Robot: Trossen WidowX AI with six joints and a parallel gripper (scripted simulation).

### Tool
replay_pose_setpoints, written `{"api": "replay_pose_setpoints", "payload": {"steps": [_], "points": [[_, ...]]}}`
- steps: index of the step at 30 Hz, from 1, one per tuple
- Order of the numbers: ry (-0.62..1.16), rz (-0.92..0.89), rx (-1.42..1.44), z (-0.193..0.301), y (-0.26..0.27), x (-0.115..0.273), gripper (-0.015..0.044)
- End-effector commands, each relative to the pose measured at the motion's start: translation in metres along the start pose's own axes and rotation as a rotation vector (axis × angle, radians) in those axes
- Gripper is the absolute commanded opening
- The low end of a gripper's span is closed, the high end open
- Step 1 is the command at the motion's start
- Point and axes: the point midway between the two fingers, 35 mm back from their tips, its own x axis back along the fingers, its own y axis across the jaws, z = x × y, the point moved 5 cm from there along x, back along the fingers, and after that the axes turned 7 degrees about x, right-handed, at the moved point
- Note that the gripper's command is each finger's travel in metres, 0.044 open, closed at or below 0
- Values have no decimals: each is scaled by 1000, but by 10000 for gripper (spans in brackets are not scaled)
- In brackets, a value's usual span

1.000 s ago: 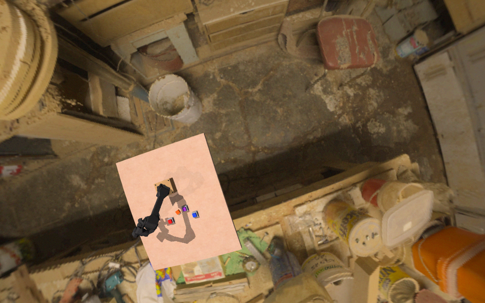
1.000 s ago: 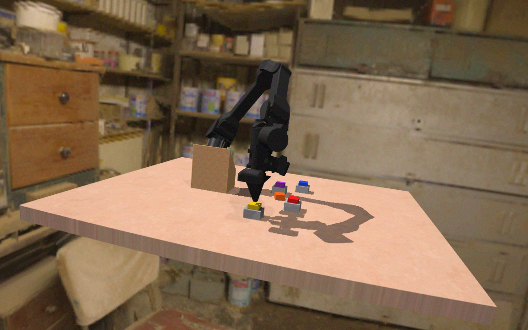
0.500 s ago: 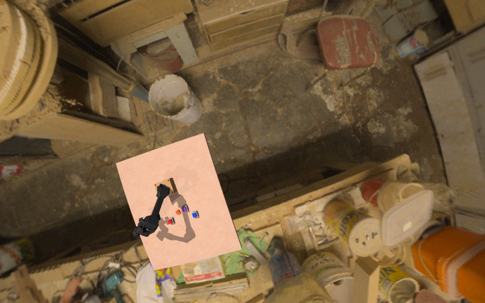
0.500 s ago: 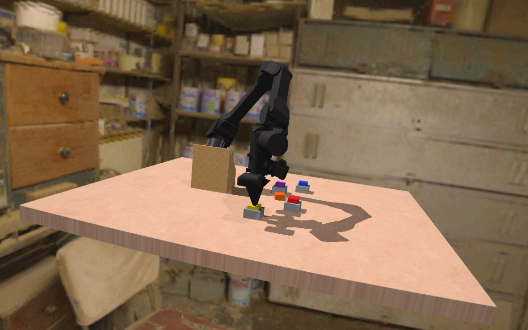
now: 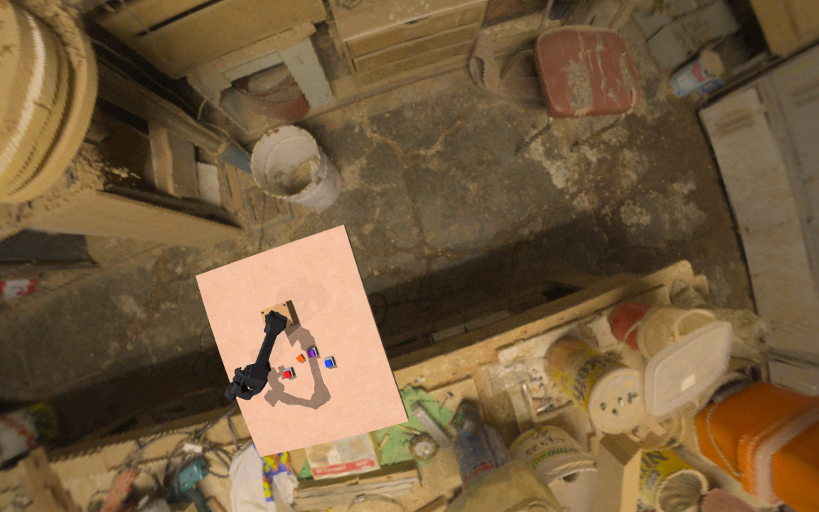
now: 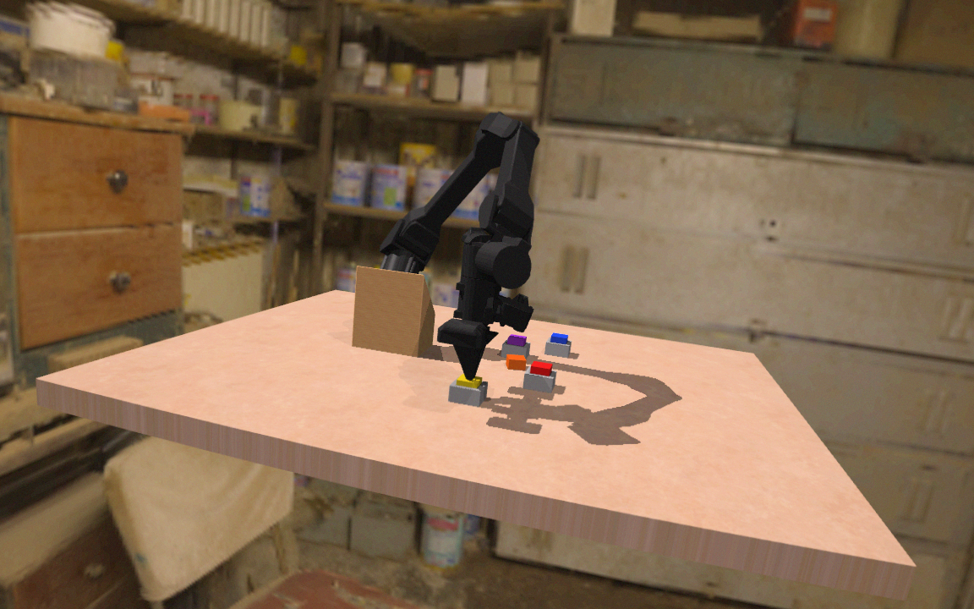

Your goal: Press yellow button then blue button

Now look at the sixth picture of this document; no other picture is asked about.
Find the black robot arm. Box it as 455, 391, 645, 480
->
379, 112, 539, 332

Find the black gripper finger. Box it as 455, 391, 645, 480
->
474, 331, 499, 377
453, 338, 493, 381

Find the blue push button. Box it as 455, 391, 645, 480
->
544, 333, 572, 358

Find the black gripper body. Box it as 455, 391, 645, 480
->
437, 275, 501, 348

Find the yellow button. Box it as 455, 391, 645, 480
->
448, 374, 488, 408

